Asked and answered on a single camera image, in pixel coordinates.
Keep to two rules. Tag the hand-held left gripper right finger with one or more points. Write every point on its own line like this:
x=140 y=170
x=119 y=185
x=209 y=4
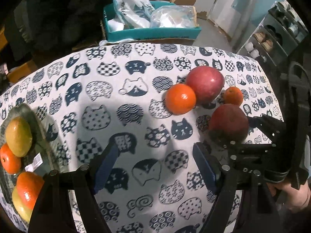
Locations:
x=204 y=167

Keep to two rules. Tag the teal box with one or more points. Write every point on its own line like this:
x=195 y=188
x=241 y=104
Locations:
x=150 y=34

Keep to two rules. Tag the clear plastic bag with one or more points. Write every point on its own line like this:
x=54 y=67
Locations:
x=170 y=17

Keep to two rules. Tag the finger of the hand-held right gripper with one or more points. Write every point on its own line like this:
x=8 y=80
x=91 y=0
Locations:
x=267 y=126
x=247 y=148

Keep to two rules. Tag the black coat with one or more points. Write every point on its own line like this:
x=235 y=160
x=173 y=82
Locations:
x=60 y=17

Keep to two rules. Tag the small orange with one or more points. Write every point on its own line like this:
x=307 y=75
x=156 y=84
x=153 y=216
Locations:
x=233 y=96

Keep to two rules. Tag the yellow-green apple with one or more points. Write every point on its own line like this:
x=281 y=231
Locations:
x=18 y=137
x=19 y=208

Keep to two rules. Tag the wooden drawer box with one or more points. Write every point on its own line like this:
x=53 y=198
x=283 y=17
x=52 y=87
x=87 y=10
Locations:
x=24 y=71

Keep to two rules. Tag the large red apple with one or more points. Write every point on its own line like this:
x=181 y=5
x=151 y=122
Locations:
x=205 y=83

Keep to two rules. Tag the rows of shoes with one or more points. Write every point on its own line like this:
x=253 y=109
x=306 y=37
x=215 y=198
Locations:
x=266 y=42

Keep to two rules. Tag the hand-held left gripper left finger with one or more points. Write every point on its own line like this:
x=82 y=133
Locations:
x=107 y=167

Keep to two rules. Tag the cat print tablecloth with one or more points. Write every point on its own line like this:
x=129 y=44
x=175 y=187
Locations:
x=145 y=116

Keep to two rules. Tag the green glass plate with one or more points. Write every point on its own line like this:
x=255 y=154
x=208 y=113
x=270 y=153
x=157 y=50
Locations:
x=46 y=148

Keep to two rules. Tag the white printed plastic bag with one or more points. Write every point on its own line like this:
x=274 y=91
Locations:
x=131 y=2

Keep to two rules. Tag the person's right hand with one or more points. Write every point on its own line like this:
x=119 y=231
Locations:
x=294 y=196

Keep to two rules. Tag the white shoe rack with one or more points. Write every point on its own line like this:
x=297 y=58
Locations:
x=246 y=42

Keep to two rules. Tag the white door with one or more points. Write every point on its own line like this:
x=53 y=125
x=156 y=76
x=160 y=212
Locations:
x=218 y=2

